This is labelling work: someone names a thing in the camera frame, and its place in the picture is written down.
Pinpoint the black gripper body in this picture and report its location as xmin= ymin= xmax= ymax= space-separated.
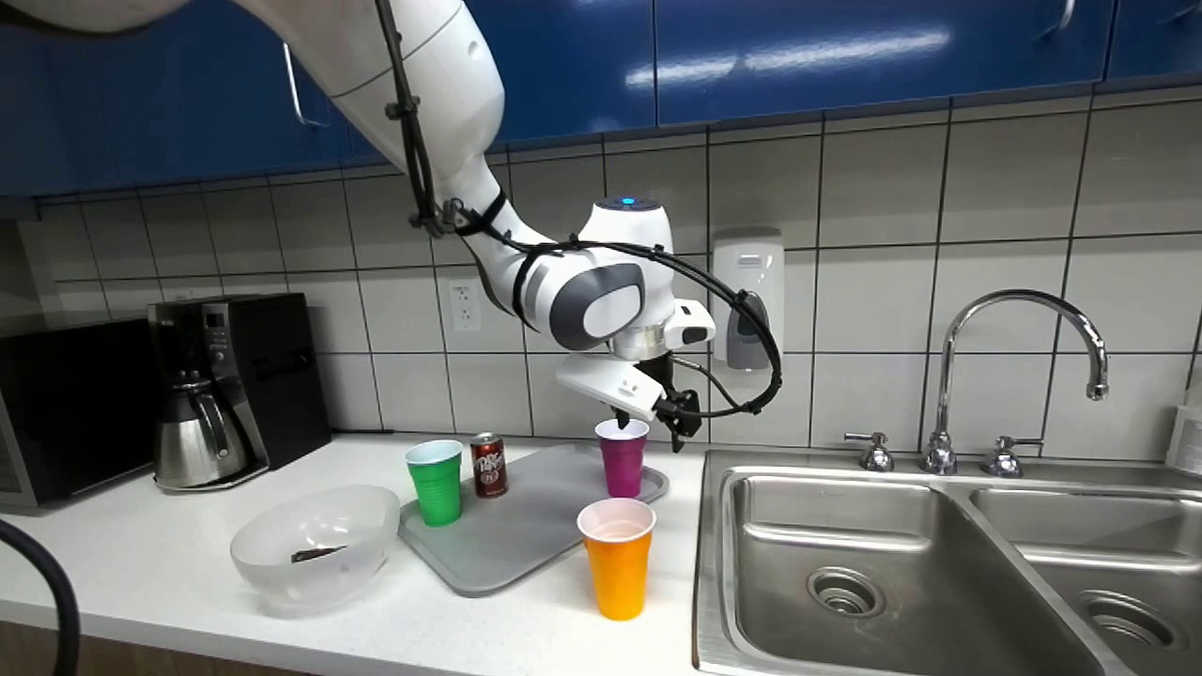
xmin=633 ymin=348 xmax=689 ymax=407

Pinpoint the purple plastic cup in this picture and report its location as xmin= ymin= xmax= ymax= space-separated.
xmin=589 ymin=417 xmax=659 ymax=502

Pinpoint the orange plastic cup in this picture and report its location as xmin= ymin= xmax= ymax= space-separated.
xmin=575 ymin=496 xmax=663 ymax=623

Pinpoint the green plastic cup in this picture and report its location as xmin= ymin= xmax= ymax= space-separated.
xmin=404 ymin=437 xmax=470 ymax=530

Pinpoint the grey plastic tray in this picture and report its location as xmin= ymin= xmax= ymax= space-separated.
xmin=400 ymin=445 xmax=673 ymax=601

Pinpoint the red brown soda can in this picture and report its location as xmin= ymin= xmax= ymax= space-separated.
xmin=470 ymin=429 xmax=510 ymax=502

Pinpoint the chrome gooseneck faucet spout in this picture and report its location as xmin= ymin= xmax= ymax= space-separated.
xmin=922 ymin=285 xmax=1115 ymax=479

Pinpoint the stainless steel double sink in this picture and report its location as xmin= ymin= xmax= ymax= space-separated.
xmin=693 ymin=449 xmax=1202 ymax=676

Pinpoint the black silver coffee maker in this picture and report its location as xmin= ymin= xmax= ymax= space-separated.
xmin=146 ymin=292 xmax=335 ymax=496

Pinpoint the clear plastic bowl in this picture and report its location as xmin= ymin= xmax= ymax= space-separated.
xmin=226 ymin=481 xmax=405 ymax=620

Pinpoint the stainless steel carafe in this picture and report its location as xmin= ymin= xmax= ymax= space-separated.
xmin=156 ymin=372 xmax=276 ymax=496

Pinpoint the clear soap bottle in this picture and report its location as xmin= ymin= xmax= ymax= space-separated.
xmin=1161 ymin=400 xmax=1202 ymax=481

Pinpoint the black microwave oven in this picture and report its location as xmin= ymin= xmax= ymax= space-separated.
xmin=0 ymin=317 xmax=164 ymax=517

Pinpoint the wooden base cabinet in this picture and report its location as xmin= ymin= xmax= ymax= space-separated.
xmin=0 ymin=615 xmax=315 ymax=676

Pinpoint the white wall soap dispenser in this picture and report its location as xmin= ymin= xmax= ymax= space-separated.
xmin=712 ymin=232 xmax=788 ymax=376

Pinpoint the chrome faucet handle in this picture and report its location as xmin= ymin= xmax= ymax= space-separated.
xmin=985 ymin=432 xmax=1043 ymax=481
xmin=843 ymin=429 xmax=897 ymax=479

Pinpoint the thick black hose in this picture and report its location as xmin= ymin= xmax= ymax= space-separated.
xmin=0 ymin=517 xmax=86 ymax=676

